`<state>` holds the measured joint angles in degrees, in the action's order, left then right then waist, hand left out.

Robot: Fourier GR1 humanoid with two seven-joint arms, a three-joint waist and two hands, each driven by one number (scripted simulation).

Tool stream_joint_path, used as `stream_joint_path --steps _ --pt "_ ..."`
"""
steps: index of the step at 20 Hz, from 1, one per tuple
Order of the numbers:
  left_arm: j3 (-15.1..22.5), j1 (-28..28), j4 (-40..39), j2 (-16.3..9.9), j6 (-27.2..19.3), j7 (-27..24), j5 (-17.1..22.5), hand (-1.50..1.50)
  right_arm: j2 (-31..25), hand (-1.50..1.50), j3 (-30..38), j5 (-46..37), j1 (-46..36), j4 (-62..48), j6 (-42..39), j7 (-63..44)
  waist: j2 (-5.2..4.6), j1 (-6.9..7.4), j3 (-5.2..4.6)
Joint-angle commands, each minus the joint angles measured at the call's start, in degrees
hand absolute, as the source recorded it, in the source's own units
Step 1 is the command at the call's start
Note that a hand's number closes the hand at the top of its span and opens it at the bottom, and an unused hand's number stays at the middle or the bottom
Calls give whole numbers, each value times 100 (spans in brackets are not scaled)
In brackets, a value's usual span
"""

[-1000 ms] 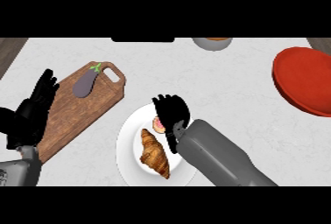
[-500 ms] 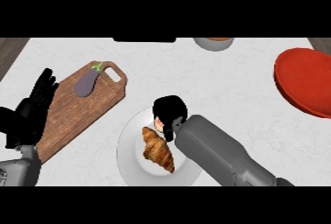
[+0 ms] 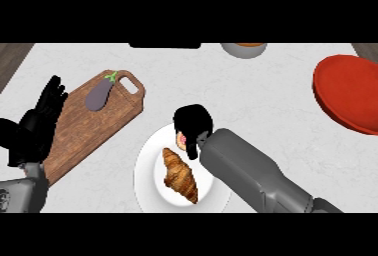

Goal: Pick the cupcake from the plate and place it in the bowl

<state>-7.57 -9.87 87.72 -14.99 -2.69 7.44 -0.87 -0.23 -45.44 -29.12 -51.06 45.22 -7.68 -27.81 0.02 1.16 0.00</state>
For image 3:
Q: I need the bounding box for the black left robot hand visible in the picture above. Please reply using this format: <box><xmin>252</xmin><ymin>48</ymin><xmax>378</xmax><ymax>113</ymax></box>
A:
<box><xmin>0</xmin><ymin>75</ymin><xmax>69</xmax><ymax>168</ymax></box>

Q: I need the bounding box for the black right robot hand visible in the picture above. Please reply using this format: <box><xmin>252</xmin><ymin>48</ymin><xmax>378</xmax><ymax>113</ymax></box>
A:
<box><xmin>171</xmin><ymin>103</ymin><xmax>215</xmax><ymax>161</ymax></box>

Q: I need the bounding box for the pink cupcake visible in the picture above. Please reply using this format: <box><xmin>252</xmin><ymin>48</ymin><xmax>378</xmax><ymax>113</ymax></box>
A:
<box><xmin>175</xmin><ymin>131</ymin><xmax>190</xmax><ymax>153</ymax></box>

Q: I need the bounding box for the white round plate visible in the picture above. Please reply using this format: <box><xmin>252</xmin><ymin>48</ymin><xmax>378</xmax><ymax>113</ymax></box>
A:
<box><xmin>133</xmin><ymin>122</ymin><xmax>232</xmax><ymax>214</ymax></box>

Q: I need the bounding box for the red bowl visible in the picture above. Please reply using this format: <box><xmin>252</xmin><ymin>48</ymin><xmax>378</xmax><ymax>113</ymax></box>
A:
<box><xmin>311</xmin><ymin>54</ymin><xmax>378</xmax><ymax>136</ymax></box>

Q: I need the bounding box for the brown wooden cutting board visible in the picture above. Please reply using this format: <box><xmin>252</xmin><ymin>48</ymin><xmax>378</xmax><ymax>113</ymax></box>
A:
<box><xmin>43</xmin><ymin>69</ymin><xmax>146</xmax><ymax>187</ymax></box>

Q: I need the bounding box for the brown croissant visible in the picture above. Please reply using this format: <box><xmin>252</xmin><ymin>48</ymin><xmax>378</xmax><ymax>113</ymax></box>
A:
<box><xmin>161</xmin><ymin>147</ymin><xmax>199</xmax><ymax>205</ymax></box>

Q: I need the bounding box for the purple eggplant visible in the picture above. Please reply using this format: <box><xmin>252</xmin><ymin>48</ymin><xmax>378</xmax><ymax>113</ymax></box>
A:
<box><xmin>84</xmin><ymin>71</ymin><xmax>119</xmax><ymax>112</ymax></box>

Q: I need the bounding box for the grey round pot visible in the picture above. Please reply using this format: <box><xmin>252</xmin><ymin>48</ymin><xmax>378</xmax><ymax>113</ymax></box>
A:
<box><xmin>220</xmin><ymin>43</ymin><xmax>268</xmax><ymax>60</ymax></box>

